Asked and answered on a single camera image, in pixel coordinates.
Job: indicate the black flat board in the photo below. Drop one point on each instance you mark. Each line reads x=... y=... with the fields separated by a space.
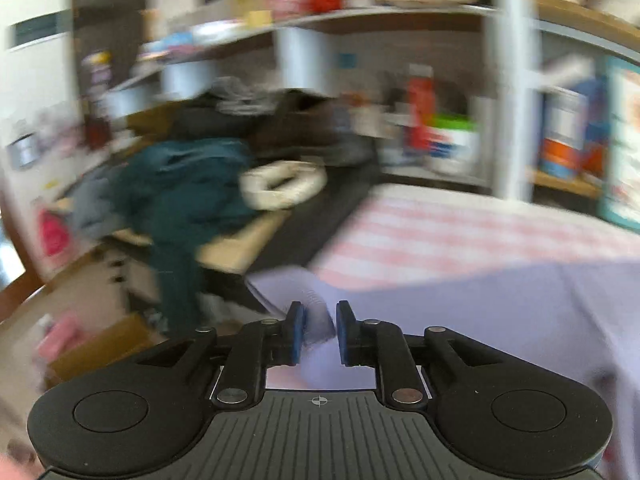
x=320 y=215

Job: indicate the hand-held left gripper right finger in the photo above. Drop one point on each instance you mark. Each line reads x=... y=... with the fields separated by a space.
x=343 y=332

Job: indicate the cream padded cloth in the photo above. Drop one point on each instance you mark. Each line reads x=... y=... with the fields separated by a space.
x=280 y=185

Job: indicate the white container with green lid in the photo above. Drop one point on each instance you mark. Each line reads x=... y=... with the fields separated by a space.
x=452 y=145

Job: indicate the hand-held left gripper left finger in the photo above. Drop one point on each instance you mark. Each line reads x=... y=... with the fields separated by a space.
x=297 y=332

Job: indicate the pink checked tablecloth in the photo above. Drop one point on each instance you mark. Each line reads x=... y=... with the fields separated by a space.
x=450 y=230

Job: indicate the cardboard box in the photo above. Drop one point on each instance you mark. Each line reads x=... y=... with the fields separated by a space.
x=105 y=350

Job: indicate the grey-blue cloth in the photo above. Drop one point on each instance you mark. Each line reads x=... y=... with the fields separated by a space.
x=97 y=205

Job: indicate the white and orange box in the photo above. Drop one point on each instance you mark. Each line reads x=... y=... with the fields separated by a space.
x=565 y=135

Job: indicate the lavender garment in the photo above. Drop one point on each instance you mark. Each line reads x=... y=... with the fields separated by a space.
x=500 y=310

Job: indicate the children's cartoon book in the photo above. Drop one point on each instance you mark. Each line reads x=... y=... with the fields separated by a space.
x=625 y=150

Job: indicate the teal garment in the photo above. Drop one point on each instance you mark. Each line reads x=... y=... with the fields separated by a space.
x=190 y=195

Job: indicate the wooden bookshelf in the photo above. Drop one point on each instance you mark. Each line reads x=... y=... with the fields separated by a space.
x=400 y=20

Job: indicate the grey knit cloth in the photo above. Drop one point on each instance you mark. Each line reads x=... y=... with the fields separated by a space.
x=242 y=95

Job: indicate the red bottle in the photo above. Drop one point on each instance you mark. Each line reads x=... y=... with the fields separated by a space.
x=419 y=110

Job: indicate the dark clothes pile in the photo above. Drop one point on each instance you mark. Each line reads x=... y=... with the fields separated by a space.
x=300 y=130

